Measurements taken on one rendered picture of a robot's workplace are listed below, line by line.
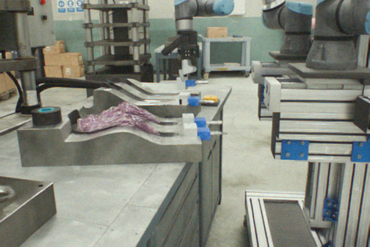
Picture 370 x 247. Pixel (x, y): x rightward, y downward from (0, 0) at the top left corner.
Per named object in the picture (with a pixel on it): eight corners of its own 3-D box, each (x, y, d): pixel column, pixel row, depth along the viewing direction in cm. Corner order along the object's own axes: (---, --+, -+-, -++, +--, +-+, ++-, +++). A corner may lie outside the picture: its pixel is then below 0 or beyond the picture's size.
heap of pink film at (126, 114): (161, 120, 112) (160, 97, 110) (159, 137, 94) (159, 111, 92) (84, 121, 110) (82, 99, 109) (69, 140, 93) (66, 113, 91)
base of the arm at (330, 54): (346, 63, 110) (349, 34, 107) (365, 70, 95) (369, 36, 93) (300, 63, 112) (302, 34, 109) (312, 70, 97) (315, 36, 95)
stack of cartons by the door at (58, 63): (85, 75, 778) (82, 40, 757) (80, 77, 746) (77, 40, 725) (51, 76, 783) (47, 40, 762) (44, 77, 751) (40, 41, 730)
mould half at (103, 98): (200, 110, 145) (200, 80, 141) (187, 128, 121) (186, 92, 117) (99, 105, 157) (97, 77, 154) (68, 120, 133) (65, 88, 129)
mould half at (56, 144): (194, 132, 117) (194, 102, 114) (202, 161, 92) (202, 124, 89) (53, 135, 115) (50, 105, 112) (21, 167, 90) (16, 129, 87)
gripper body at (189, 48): (196, 59, 134) (194, 29, 133) (176, 60, 137) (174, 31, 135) (200, 59, 142) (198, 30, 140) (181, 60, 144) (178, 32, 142)
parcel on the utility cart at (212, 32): (224, 40, 727) (224, 26, 720) (227, 41, 696) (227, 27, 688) (206, 40, 724) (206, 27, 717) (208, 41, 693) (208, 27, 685)
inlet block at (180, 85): (209, 88, 141) (208, 75, 141) (207, 89, 136) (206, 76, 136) (180, 89, 145) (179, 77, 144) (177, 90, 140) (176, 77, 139)
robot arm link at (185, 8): (196, -8, 134) (177, -9, 130) (198, 19, 135) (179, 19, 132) (188, -4, 141) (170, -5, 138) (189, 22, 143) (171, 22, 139)
